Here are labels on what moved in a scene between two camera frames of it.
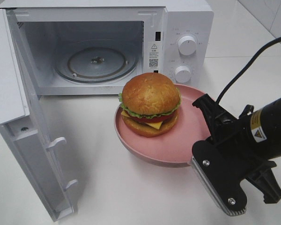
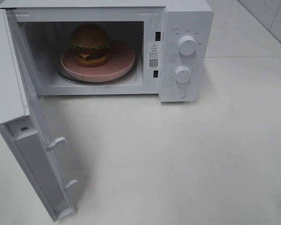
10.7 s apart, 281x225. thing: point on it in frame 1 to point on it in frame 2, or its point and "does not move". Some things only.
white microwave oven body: x=92 y=48 does not move
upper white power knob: x=187 y=45 does not move
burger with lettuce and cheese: x=149 y=102 to x=90 y=43
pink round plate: x=173 y=149 to x=122 y=58
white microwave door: x=16 y=109 does not move
